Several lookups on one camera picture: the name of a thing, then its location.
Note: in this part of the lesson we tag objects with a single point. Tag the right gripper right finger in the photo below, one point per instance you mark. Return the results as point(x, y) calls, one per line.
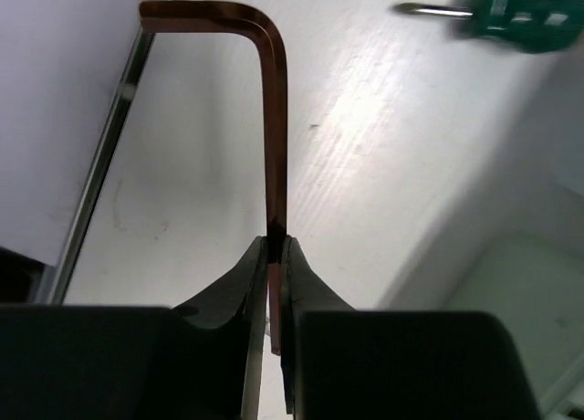
point(342, 363)

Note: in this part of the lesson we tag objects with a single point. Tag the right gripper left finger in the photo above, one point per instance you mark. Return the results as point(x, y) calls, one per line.
point(199, 360)

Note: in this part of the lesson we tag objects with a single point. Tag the green plastic toolbox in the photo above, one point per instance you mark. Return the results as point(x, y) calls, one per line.
point(536, 290)

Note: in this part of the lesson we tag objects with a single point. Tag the medium brown hex key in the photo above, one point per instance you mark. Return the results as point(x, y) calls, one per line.
point(188, 16)

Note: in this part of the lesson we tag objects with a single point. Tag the right green stubby screwdriver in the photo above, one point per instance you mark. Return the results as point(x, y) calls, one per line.
point(527, 26)

